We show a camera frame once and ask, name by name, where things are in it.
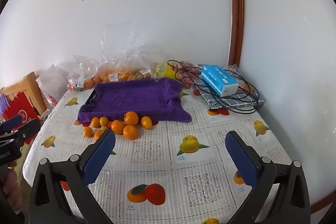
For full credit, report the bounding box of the brown wooden door frame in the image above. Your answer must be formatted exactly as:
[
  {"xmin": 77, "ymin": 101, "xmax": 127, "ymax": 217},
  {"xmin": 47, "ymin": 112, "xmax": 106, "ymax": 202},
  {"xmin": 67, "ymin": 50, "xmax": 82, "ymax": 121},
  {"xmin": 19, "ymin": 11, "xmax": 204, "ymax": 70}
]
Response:
[{"xmin": 227, "ymin": 0, "xmax": 246, "ymax": 67}]

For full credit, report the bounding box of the clear bag of reddish mandarins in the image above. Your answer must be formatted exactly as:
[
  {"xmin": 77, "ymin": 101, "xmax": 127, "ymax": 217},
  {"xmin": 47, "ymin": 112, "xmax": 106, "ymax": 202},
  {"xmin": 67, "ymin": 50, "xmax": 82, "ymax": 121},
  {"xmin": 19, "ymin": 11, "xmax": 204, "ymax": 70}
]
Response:
[{"xmin": 67, "ymin": 55, "xmax": 101, "ymax": 90}]

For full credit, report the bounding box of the yellow snack packet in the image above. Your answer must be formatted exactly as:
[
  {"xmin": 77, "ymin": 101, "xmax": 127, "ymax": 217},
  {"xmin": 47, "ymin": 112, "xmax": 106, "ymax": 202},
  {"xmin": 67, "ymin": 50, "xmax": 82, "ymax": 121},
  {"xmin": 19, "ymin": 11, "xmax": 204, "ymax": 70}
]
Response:
[{"xmin": 154, "ymin": 63, "xmax": 179, "ymax": 80}]

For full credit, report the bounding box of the wooden chair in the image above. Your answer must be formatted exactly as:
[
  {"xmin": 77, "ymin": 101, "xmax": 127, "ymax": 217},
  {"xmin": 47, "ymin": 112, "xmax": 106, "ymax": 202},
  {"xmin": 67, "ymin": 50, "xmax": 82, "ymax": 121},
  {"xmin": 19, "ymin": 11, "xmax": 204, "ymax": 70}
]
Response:
[{"xmin": 0, "ymin": 71, "xmax": 48, "ymax": 119}]

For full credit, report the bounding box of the blue tissue pack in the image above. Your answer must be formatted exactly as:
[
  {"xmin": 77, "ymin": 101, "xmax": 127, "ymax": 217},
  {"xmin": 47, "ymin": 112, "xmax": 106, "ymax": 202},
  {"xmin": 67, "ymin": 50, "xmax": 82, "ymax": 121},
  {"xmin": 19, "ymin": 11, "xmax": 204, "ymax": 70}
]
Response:
[{"xmin": 201, "ymin": 64, "xmax": 239, "ymax": 98}]

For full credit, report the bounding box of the grey checked folded cloth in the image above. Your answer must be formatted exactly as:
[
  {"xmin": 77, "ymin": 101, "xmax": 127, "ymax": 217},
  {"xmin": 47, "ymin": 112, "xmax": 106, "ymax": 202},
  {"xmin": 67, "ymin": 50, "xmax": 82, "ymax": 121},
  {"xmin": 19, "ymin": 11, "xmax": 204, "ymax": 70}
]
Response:
[{"xmin": 199, "ymin": 88, "xmax": 264, "ymax": 110}]

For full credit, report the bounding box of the red paper bag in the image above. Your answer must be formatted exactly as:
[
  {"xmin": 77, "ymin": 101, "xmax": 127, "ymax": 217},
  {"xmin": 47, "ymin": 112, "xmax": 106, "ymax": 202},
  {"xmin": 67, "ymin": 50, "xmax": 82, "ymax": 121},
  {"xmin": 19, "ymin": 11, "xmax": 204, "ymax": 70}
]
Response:
[{"xmin": 3, "ymin": 91, "xmax": 41, "ymax": 146}]

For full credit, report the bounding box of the clear bag with red label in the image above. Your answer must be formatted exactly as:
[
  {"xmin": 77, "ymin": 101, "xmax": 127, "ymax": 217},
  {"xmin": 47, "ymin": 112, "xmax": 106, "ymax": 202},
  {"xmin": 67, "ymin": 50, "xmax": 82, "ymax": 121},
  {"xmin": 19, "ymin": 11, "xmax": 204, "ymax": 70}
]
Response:
[{"xmin": 43, "ymin": 93, "xmax": 59, "ymax": 109}]

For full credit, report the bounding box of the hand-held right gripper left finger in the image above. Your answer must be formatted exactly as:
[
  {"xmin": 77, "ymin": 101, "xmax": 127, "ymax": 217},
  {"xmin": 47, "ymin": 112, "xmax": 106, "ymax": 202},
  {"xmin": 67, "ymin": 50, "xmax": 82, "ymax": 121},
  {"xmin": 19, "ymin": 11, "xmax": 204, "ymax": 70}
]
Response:
[{"xmin": 29, "ymin": 130, "xmax": 116, "ymax": 224}]

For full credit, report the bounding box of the clear bag of cherry tomatoes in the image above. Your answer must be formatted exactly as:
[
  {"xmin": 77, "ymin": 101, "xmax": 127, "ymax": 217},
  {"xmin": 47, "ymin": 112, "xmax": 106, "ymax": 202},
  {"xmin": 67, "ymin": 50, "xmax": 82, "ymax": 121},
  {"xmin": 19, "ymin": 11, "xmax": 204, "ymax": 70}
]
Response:
[{"xmin": 175, "ymin": 61, "xmax": 208, "ymax": 89}]

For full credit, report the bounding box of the white plastic bag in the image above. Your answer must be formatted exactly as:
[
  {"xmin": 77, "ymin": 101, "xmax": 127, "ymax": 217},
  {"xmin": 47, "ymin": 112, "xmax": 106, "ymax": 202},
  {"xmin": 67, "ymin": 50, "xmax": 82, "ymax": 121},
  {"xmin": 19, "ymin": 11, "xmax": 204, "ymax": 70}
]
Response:
[{"xmin": 35, "ymin": 64, "xmax": 69, "ymax": 98}]

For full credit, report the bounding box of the clear bag of oranges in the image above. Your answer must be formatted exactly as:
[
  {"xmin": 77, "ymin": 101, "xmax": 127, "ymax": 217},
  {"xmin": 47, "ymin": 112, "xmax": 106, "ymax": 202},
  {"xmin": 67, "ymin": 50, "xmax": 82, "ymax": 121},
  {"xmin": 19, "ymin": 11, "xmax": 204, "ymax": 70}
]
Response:
[{"xmin": 100, "ymin": 30, "xmax": 139, "ymax": 83}]

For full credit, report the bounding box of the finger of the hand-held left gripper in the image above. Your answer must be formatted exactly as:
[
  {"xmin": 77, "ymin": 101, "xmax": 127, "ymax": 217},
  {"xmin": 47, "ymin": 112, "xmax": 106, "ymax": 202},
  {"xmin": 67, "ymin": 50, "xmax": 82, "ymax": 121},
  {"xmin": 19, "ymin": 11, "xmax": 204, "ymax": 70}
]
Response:
[
  {"xmin": 12, "ymin": 119, "xmax": 42, "ymax": 147},
  {"xmin": 0, "ymin": 114, "xmax": 23, "ymax": 132}
]

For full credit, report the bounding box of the clear bag of brown longans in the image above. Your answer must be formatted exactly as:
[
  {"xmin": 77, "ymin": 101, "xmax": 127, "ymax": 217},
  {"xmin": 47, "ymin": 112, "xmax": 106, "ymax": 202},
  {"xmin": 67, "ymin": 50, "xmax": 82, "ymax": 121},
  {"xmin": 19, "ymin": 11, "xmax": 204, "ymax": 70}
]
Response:
[{"xmin": 131, "ymin": 46, "xmax": 158, "ymax": 80}]

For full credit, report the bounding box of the purple bag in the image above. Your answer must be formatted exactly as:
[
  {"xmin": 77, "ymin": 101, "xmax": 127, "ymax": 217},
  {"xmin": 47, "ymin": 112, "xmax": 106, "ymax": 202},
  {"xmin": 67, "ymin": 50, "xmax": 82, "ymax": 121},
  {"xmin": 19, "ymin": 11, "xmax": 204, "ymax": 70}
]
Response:
[{"xmin": 0, "ymin": 94, "xmax": 13, "ymax": 115}]

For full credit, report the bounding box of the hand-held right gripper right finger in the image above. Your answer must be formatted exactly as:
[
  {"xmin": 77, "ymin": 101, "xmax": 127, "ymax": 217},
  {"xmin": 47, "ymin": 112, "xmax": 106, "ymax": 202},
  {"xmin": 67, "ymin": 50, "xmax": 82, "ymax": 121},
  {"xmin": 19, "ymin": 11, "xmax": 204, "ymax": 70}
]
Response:
[{"xmin": 225, "ymin": 131, "xmax": 311, "ymax": 224}]

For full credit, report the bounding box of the person's left hand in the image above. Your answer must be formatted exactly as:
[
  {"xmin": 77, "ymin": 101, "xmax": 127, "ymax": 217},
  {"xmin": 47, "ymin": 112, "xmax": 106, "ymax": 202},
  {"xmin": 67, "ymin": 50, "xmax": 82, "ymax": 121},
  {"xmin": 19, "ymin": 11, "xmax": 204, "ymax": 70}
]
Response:
[{"xmin": 0, "ymin": 168, "xmax": 24, "ymax": 212}]

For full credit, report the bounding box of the purple towel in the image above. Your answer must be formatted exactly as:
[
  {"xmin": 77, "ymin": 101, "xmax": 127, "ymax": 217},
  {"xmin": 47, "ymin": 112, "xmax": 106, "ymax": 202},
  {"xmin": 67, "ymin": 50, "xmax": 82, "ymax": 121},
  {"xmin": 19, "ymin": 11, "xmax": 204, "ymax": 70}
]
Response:
[{"xmin": 78, "ymin": 77, "xmax": 193, "ymax": 123}]

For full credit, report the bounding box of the black cable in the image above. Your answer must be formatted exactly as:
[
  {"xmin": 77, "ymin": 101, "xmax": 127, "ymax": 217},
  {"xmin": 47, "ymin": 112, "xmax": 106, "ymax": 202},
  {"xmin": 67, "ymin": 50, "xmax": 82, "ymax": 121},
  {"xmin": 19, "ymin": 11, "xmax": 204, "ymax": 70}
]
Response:
[{"xmin": 167, "ymin": 60, "xmax": 260, "ymax": 114}]

